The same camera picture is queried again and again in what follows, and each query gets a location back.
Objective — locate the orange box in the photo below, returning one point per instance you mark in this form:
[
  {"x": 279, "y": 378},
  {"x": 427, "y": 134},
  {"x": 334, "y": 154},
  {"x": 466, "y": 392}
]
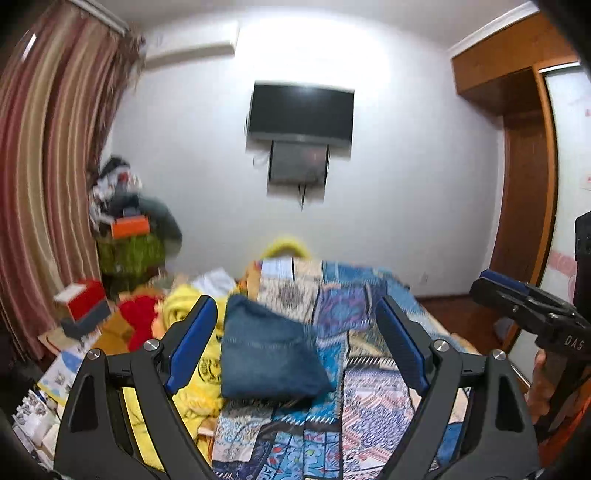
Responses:
[{"x": 131, "y": 227}]

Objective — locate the yellow printed garment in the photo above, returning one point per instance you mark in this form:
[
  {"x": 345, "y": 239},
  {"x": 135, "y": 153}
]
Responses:
[{"x": 210, "y": 392}]

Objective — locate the pile of dark clothes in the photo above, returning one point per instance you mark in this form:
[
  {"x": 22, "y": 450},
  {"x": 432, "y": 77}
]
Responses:
[{"x": 157, "y": 207}]

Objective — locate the white air conditioner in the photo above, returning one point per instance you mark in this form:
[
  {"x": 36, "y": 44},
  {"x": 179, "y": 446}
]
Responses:
[{"x": 194, "y": 44}]

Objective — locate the striped curtain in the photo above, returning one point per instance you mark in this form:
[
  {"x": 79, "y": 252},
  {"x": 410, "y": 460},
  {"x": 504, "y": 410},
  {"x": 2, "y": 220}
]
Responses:
[{"x": 41, "y": 161}]

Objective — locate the person's right hand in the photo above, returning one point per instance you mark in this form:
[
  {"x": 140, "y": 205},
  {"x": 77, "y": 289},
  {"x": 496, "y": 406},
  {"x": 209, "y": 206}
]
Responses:
[{"x": 538, "y": 387}]

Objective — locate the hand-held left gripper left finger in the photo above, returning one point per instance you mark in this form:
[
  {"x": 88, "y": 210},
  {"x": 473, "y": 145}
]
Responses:
[{"x": 194, "y": 341}]

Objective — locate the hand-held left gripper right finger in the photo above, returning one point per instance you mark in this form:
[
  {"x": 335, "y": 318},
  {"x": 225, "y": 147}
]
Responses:
[{"x": 406, "y": 346}]

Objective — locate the white paper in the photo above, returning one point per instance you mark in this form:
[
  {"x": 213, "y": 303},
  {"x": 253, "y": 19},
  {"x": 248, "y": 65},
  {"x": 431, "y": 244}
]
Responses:
[{"x": 212, "y": 280}]

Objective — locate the stack of white packets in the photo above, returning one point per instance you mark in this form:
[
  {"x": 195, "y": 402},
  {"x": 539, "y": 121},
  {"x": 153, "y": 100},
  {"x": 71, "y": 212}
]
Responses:
[{"x": 41, "y": 406}]

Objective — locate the person's right forearm orange sleeve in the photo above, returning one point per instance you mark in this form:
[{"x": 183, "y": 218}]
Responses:
[{"x": 575, "y": 434}]

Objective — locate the grey box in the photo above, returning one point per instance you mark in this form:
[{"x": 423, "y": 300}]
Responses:
[{"x": 87, "y": 323}]

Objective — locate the red cloth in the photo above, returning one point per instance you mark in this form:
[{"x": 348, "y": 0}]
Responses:
[{"x": 138, "y": 318}]

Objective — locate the blue denim jeans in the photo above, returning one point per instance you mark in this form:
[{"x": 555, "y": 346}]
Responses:
[{"x": 268, "y": 355}]

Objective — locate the green patterned cloth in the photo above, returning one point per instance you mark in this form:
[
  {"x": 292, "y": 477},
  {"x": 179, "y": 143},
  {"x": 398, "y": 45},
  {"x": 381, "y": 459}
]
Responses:
[{"x": 134, "y": 256}]

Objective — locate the wooden overhead cabinet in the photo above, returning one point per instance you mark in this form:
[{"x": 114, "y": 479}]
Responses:
[{"x": 503, "y": 60}]

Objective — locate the blue patchwork quilt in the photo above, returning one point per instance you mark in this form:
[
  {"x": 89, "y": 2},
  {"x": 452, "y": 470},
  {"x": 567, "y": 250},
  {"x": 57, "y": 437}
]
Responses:
[{"x": 360, "y": 332}]

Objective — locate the red box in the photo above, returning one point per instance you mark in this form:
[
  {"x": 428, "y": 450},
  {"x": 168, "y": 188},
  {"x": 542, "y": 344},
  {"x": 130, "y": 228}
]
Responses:
[{"x": 83, "y": 295}]

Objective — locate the yellow pillow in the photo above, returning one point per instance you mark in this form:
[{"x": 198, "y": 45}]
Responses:
[{"x": 286, "y": 247}]

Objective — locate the cardboard sheet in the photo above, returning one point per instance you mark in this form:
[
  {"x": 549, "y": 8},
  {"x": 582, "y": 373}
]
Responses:
[{"x": 55, "y": 339}]

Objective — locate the black wall-mounted television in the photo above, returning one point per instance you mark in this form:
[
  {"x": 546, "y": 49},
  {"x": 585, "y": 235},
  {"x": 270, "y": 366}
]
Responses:
[{"x": 300, "y": 110}]

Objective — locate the mustard cloth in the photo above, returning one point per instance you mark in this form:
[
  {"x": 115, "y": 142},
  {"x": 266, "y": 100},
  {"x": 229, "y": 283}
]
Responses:
[{"x": 111, "y": 334}]

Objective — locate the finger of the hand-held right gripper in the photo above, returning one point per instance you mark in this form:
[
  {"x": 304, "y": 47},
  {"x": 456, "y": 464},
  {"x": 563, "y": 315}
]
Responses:
[{"x": 505, "y": 281}]

